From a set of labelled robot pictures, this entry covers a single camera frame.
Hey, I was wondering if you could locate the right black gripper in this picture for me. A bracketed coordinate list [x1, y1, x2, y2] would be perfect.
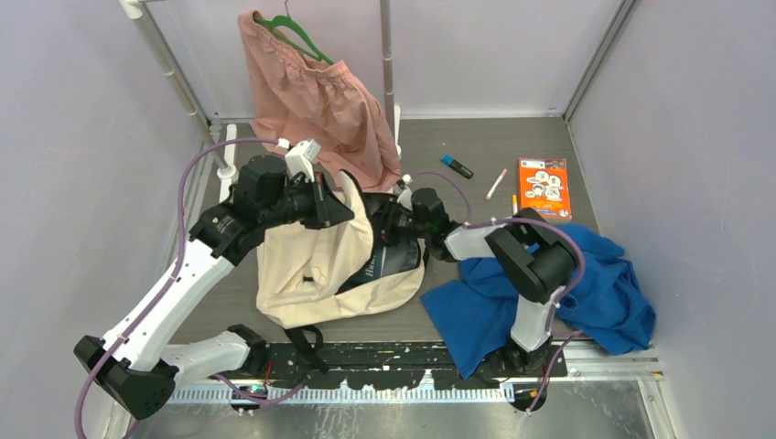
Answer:
[351, 197, 430, 248]

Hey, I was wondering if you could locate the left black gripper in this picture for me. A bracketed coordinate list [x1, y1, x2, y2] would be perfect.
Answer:
[261, 172, 355, 230]

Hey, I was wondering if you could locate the dark blue hardcover book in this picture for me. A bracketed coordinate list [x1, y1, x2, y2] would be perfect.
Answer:
[339, 239, 421, 293]

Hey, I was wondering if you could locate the beige canvas backpack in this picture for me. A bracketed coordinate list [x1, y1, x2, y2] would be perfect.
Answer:
[255, 170, 425, 329]

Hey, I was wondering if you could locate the orange comic paperback book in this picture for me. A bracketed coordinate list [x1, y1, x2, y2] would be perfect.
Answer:
[517, 157, 573, 223]

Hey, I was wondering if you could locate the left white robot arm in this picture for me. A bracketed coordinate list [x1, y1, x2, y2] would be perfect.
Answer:
[73, 155, 362, 420]

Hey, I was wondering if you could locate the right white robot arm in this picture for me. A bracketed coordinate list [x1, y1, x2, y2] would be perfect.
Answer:
[372, 188, 586, 376]

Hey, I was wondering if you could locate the blue black highlighter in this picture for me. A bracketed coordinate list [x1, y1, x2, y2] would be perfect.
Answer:
[441, 155, 474, 179]

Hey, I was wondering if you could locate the pink white pen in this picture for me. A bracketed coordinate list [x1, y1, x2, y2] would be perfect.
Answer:
[485, 168, 508, 200]

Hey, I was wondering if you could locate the white clothes rack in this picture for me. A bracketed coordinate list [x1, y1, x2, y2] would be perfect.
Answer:
[118, 0, 403, 195]

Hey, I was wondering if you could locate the pink cloth garment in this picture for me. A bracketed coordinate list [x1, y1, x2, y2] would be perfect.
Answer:
[237, 11, 401, 192]

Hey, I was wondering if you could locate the green clothes hanger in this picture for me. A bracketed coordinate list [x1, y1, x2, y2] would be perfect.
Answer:
[252, 1, 335, 66]

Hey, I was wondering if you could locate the blue cloth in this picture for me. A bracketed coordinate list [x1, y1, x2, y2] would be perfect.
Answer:
[420, 224, 656, 379]

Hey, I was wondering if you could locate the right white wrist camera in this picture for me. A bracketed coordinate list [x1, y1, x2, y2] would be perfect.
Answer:
[393, 174, 413, 209]

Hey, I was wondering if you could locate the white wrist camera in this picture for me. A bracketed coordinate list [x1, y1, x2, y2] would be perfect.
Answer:
[393, 174, 413, 209]
[277, 138, 321, 182]

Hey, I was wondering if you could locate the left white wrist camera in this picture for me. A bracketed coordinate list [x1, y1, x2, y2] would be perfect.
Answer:
[277, 138, 321, 182]

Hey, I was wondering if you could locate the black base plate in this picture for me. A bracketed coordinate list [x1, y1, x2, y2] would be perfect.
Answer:
[221, 342, 567, 391]

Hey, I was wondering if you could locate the white slotted cable duct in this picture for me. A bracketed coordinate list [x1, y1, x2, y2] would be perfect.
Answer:
[167, 380, 515, 406]

